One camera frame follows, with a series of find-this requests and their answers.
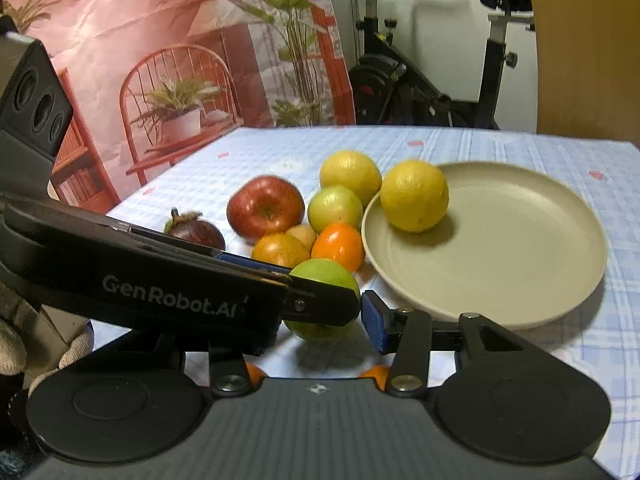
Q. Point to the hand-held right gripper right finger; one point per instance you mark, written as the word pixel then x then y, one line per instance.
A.
pixel 375 325

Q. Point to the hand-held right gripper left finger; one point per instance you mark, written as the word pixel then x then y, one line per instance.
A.
pixel 227 367

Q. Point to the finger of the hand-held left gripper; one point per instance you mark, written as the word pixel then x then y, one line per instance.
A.
pixel 245 263
pixel 325 305

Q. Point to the bright green apple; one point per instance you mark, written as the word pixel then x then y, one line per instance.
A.
pixel 320 272

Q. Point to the yellowish orange tangerine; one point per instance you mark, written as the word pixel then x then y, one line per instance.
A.
pixel 280 250

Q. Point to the dark purple mangosteen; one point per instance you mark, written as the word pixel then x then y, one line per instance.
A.
pixel 197 235

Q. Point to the red apple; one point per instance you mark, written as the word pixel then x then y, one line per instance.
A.
pixel 265 207

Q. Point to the small tan round fruit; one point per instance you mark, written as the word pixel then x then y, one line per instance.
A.
pixel 302 235

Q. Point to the yellowish green apple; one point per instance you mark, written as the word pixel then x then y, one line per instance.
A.
pixel 335 207

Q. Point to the yellow lemon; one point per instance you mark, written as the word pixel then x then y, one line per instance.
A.
pixel 350 172
pixel 414 195

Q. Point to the beige plate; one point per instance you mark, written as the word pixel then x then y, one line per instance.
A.
pixel 500 245

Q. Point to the person's left hand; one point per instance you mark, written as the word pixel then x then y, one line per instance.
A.
pixel 70 355

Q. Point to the black exercise bike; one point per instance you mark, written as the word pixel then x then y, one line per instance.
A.
pixel 400 95

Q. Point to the wooden door panel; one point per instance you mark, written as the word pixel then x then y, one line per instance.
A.
pixel 585 50

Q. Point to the printed wall backdrop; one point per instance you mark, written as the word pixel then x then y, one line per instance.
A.
pixel 150 35

